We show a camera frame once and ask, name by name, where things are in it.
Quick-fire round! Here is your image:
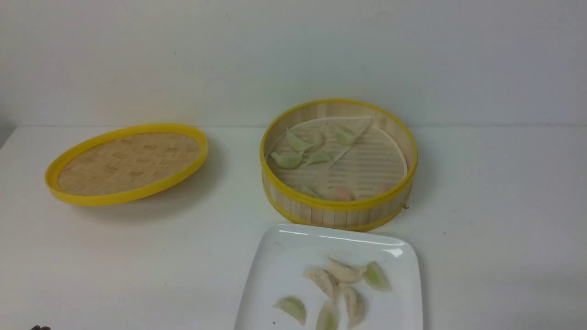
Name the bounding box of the white dumpling plate centre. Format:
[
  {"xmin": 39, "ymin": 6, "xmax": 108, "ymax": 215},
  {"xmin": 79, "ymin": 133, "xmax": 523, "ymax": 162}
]
[{"xmin": 303, "ymin": 268, "xmax": 339, "ymax": 302}]

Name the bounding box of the white dumpling plate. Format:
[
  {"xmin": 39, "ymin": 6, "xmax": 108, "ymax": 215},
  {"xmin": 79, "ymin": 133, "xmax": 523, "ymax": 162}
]
[
  {"xmin": 339, "ymin": 283, "xmax": 365, "ymax": 330},
  {"xmin": 303, "ymin": 268, "xmax": 339, "ymax": 302},
  {"xmin": 328, "ymin": 257, "xmax": 365, "ymax": 284}
]

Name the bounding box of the yellow rimmed bamboo steamer lid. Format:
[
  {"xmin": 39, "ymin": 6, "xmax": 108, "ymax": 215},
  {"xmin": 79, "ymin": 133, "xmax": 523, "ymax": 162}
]
[{"xmin": 45, "ymin": 123, "xmax": 208, "ymax": 207}]

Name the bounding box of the white dumpling plate lower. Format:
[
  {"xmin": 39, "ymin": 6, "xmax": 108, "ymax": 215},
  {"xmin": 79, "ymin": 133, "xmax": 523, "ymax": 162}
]
[{"xmin": 339, "ymin": 283, "xmax": 365, "ymax": 330}]

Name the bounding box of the pink dumpling in steamer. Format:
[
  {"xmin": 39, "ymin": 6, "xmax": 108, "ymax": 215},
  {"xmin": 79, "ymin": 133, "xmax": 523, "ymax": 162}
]
[{"xmin": 331, "ymin": 186, "xmax": 354, "ymax": 201}]

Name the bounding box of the green dumpling plate bottom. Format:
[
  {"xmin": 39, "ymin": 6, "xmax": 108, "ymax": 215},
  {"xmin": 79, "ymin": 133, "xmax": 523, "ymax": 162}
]
[{"xmin": 315, "ymin": 300, "xmax": 339, "ymax": 330}]

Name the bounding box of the green dumpling steamer front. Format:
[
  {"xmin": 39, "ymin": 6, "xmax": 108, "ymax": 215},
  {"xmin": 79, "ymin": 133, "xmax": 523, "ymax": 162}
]
[{"xmin": 300, "ymin": 184, "xmax": 324, "ymax": 200}]

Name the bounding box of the green dumpling in steamer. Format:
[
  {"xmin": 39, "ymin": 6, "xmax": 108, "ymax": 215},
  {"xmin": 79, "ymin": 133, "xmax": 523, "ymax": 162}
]
[{"xmin": 285, "ymin": 130, "xmax": 314, "ymax": 153}]

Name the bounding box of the green dumpling plate left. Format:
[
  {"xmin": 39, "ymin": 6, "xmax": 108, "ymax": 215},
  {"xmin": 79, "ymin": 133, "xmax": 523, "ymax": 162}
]
[{"xmin": 272, "ymin": 296, "xmax": 307, "ymax": 326}]

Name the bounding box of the green dumpling steamer back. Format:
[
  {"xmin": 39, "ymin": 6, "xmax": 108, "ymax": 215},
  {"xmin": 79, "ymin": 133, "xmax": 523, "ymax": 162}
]
[{"xmin": 332, "ymin": 125, "xmax": 359, "ymax": 146}]

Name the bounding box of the white square plate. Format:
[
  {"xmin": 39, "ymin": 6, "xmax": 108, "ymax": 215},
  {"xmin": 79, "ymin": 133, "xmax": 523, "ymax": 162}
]
[{"xmin": 233, "ymin": 224, "xmax": 424, "ymax": 330}]

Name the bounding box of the green dumpling plate right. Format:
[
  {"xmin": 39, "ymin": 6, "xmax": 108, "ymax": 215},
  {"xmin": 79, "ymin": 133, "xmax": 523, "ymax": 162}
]
[{"xmin": 362, "ymin": 261, "xmax": 392, "ymax": 292}]

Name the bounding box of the white dumpling plate top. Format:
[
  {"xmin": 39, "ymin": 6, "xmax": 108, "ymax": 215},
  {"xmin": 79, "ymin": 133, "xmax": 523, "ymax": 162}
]
[{"xmin": 328, "ymin": 257, "xmax": 365, "ymax": 284}]

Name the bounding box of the green dumpling plate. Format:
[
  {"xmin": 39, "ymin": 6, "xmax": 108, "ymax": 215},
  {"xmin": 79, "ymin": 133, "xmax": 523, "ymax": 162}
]
[
  {"xmin": 272, "ymin": 296, "xmax": 307, "ymax": 326},
  {"xmin": 315, "ymin": 300, "xmax": 339, "ymax": 330},
  {"xmin": 362, "ymin": 261, "xmax": 392, "ymax": 292}
]

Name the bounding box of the yellow rimmed bamboo steamer basket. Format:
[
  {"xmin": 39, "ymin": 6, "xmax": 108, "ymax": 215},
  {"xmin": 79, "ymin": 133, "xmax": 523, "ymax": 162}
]
[{"xmin": 260, "ymin": 99, "xmax": 419, "ymax": 231}]

